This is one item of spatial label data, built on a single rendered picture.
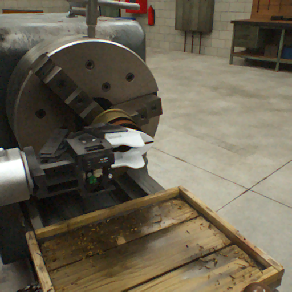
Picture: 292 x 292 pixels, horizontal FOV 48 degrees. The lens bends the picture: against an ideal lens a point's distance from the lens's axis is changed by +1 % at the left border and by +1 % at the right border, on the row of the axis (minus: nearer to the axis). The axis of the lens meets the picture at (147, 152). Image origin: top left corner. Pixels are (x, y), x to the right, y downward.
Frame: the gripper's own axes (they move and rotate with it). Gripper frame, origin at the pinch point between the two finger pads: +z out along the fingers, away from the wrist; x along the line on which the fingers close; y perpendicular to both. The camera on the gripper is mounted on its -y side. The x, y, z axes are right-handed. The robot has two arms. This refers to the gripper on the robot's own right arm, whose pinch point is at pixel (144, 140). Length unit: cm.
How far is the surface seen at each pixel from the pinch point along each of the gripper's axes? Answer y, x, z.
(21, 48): -30.5, 12.5, -13.9
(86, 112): -7.4, 4.2, -7.8
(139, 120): -7.1, 1.0, 2.5
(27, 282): -33, -54, -22
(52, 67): -14.5, 11.1, -11.2
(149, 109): -11.2, 1.5, 7.0
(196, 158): -164, -109, 137
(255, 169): -123, -109, 168
